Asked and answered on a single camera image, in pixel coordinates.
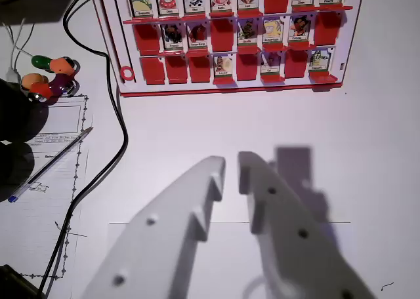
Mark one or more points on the black box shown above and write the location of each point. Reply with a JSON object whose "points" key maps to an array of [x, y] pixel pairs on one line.
{"points": [[36, 0]]}

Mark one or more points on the red and white game board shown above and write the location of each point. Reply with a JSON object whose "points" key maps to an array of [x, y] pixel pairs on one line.
{"points": [[229, 36]]}

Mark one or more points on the black rounded bundle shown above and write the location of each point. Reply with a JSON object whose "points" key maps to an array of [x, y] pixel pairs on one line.
{"points": [[16, 141]]}

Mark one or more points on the printed paper sheet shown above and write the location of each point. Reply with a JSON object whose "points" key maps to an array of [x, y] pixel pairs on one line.
{"points": [[39, 220]]}

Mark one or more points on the orange carabiner clip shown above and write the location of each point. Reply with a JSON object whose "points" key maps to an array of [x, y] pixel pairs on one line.
{"points": [[62, 65], [33, 80]]}

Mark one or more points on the red carabiner clip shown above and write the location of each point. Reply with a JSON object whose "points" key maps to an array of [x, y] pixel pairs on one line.
{"points": [[41, 90]]}

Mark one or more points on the dark box corner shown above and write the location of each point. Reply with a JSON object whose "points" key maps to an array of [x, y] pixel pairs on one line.
{"points": [[14, 284]]}

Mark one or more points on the clear ballpoint pen blue cap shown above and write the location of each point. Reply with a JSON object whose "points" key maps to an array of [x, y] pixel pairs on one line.
{"points": [[52, 163]]}

